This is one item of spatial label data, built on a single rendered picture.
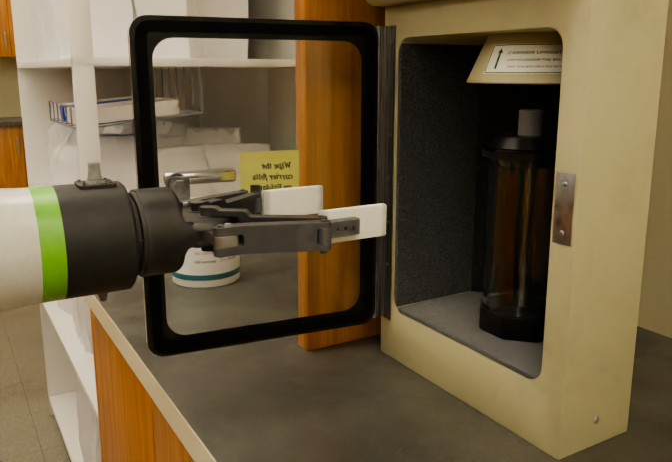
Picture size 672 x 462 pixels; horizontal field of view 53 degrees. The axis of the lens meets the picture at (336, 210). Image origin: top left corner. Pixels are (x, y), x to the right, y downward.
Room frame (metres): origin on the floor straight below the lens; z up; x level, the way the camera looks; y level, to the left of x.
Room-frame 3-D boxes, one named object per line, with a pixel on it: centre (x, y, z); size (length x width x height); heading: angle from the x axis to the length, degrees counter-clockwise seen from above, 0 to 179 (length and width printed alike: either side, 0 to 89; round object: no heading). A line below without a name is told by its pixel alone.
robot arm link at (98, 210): (0.54, 0.20, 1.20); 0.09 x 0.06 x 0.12; 31
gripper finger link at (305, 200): (0.70, 0.05, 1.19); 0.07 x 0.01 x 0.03; 121
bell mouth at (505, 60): (0.79, -0.24, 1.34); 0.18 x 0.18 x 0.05
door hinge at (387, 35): (0.87, -0.06, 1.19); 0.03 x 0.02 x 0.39; 31
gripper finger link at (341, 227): (0.56, 0.00, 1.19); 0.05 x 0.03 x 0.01; 121
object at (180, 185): (0.76, 0.18, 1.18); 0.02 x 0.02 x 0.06; 23
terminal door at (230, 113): (0.81, 0.09, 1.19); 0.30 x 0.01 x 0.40; 113
